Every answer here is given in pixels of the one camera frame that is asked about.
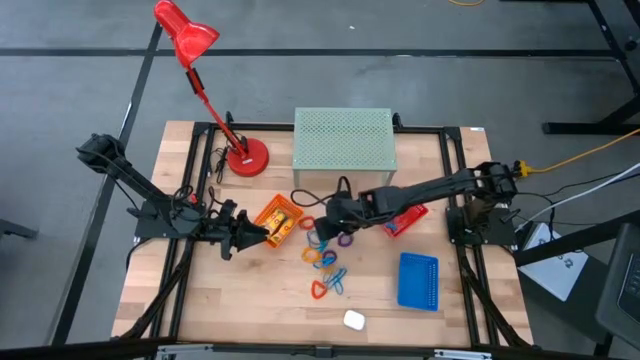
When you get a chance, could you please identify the orange plastic basket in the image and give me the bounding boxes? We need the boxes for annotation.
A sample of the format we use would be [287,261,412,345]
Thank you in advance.
[253,193,305,250]

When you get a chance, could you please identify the black lamp cord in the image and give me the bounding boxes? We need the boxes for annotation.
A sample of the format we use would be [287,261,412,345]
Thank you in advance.
[212,146,230,185]

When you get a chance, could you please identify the black stand foot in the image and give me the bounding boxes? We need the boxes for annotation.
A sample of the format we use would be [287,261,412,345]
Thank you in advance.
[0,217,39,241]

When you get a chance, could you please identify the white box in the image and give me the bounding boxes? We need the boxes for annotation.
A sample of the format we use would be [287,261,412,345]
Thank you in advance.
[517,222,590,303]

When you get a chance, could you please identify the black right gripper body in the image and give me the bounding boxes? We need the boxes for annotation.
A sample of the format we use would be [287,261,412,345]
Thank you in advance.
[323,189,381,234]

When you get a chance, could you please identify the yellow snack bag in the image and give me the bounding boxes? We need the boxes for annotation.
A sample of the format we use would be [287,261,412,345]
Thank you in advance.
[267,209,288,234]

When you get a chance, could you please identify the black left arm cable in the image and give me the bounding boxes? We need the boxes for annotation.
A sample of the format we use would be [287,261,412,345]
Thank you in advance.
[172,184,224,214]

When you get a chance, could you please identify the white cable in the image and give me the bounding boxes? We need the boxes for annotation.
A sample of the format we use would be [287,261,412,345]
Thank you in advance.
[514,162,640,224]

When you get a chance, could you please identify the black metal beam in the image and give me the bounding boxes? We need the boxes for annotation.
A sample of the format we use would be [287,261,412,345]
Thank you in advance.
[512,209,640,267]

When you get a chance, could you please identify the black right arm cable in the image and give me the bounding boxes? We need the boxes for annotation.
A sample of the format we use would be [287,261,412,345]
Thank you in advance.
[290,175,352,209]

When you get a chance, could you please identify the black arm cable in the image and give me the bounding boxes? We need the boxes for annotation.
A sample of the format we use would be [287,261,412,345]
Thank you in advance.
[290,175,352,209]
[172,184,224,214]

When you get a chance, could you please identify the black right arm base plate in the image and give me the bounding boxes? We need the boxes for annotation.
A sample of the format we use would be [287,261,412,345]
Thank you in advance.
[445,205,517,246]

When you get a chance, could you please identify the white earbuds case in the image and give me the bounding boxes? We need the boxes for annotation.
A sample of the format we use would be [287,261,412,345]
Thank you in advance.
[342,309,367,332]

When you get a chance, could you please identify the yellow snack packets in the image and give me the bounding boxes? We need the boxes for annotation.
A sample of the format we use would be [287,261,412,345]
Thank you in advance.
[276,217,297,242]

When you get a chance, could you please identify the camera rig crossbar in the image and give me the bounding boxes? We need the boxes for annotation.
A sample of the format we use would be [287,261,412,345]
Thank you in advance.
[0,335,640,360]

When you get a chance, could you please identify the black metal stand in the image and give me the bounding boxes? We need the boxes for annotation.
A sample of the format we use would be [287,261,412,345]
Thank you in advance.
[542,0,640,136]

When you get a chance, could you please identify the red desk lamp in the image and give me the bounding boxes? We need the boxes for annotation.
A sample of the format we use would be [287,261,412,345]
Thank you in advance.
[153,0,271,178]

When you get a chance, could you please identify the green perforated metal shelf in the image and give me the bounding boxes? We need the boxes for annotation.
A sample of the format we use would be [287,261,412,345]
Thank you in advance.
[291,107,399,190]

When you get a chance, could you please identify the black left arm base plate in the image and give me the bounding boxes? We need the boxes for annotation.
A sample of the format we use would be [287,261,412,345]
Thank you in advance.
[133,199,204,240]

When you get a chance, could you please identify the blue plastic basket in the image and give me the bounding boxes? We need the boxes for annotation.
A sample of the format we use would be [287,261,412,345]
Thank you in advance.
[397,251,440,313]

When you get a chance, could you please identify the black aluminium table frame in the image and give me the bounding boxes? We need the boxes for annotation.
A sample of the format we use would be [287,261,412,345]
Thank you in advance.
[112,112,534,351]

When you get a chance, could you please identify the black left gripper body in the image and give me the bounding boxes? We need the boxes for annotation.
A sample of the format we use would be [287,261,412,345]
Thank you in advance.
[199,199,246,261]

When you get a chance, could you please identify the yellow extension cable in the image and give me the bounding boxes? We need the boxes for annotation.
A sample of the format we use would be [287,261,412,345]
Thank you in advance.
[514,127,640,176]

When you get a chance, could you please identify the red plastic basket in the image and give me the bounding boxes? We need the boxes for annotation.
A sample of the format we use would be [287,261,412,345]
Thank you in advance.
[382,202,430,239]

